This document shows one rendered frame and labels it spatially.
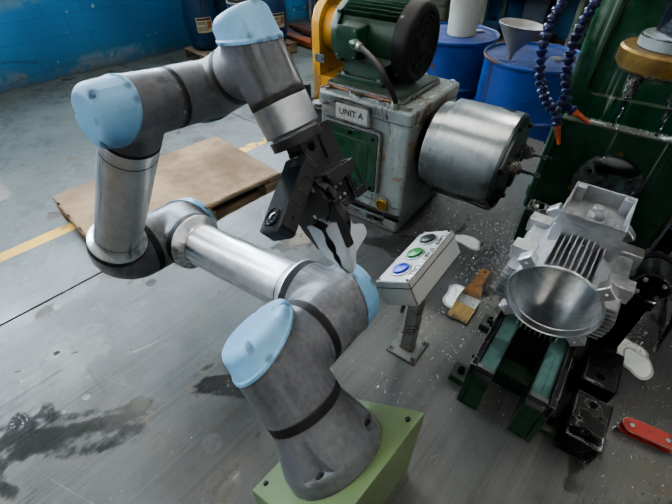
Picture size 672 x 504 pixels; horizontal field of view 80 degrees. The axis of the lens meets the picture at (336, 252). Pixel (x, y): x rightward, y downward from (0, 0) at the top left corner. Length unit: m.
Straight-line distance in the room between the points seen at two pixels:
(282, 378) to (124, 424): 0.45
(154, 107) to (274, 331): 0.30
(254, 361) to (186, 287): 0.59
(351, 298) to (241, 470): 0.37
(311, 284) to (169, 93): 0.32
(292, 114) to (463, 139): 0.58
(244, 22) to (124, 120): 0.17
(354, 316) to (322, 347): 0.08
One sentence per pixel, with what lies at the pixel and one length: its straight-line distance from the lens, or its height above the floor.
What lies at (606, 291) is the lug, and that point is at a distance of 0.75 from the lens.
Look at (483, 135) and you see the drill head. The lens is 1.01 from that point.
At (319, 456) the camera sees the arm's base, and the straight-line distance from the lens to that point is 0.57.
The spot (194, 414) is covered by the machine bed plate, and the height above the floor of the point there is 0.80.
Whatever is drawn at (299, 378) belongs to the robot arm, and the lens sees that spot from 0.53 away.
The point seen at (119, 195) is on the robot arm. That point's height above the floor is 1.23.
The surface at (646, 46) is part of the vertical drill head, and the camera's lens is 0.99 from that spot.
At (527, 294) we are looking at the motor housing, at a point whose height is 0.95.
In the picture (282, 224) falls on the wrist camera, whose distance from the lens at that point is 0.47.
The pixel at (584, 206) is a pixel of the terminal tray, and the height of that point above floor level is 1.11.
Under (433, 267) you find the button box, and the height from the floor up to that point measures 1.06.
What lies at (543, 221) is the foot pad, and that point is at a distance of 0.87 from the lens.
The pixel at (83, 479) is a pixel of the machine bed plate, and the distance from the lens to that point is 0.89.
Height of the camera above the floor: 1.54
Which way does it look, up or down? 42 degrees down
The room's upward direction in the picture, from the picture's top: straight up
